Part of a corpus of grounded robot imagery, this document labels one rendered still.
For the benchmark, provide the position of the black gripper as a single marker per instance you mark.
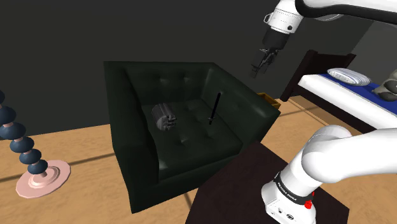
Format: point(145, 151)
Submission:
point(274, 39)

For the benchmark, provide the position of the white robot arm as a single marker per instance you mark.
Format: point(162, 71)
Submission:
point(328, 161)

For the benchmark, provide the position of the small wooden box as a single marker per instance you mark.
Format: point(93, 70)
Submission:
point(270, 98)

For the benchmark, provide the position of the black pen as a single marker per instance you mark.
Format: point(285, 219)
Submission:
point(215, 108)

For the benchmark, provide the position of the white striped pillow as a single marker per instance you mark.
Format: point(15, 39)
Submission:
point(349, 76)

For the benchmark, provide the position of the dark green leather armchair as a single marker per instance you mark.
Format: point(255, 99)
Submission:
point(192, 139)

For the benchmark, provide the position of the grey cylindrical object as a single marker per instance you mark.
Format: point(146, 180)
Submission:
point(163, 117)

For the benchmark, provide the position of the dark robot stand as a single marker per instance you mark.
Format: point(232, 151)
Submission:
point(245, 189)

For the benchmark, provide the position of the grey plush toy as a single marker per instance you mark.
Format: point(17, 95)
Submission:
point(387, 88)

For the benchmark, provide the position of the floor lamp with blue beads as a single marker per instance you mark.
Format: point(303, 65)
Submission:
point(29, 155)

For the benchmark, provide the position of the bed with dark wooden frame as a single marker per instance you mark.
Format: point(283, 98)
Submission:
point(341, 99)

